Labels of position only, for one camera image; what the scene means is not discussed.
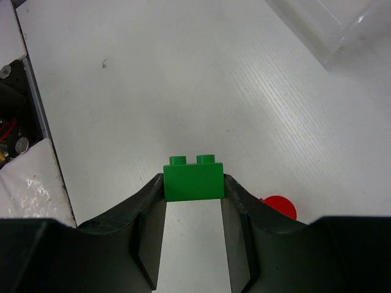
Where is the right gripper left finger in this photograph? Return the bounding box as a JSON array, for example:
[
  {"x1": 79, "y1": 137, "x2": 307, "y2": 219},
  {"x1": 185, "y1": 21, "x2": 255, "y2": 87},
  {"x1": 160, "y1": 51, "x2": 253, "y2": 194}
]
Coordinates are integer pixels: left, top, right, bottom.
[{"x1": 77, "y1": 173, "x2": 166, "y2": 290}]

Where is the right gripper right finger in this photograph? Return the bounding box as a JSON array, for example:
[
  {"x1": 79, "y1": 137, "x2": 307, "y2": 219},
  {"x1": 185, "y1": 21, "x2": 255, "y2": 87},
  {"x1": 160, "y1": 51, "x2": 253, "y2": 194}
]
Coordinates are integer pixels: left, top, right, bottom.
[{"x1": 221, "y1": 175, "x2": 312, "y2": 292}]

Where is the green lego brick stack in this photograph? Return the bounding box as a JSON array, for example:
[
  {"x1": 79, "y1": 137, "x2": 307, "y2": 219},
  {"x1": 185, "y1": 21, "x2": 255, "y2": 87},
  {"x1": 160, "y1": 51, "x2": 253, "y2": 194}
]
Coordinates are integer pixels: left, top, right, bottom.
[{"x1": 163, "y1": 154, "x2": 224, "y2": 202}]

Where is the red round lego brick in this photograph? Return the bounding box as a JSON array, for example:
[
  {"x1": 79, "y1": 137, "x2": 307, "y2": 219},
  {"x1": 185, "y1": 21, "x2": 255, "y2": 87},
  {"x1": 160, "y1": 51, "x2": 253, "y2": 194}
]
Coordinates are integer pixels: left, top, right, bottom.
[{"x1": 260, "y1": 195, "x2": 298, "y2": 220}]

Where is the clear plastic sorting tray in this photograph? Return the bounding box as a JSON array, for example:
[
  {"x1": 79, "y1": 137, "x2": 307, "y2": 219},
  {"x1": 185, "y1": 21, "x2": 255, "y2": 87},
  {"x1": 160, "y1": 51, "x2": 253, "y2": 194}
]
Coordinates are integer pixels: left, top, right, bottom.
[{"x1": 266, "y1": 1, "x2": 390, "y2": 68}]

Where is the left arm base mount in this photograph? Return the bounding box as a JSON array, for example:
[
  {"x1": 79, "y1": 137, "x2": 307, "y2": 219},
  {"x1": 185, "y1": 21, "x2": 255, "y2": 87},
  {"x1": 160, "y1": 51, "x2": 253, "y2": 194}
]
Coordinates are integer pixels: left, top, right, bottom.
[{"x1": 1, "y1": 60, "x2": 43, "y2": 167}]

